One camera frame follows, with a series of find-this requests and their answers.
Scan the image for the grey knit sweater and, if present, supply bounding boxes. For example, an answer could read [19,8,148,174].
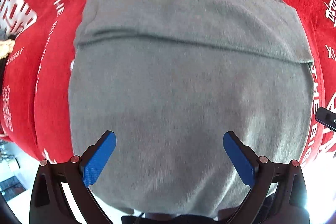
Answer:
[68,0,314,217]

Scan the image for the red printed bed blanket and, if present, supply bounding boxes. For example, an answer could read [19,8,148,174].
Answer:
[1,0,335,163]

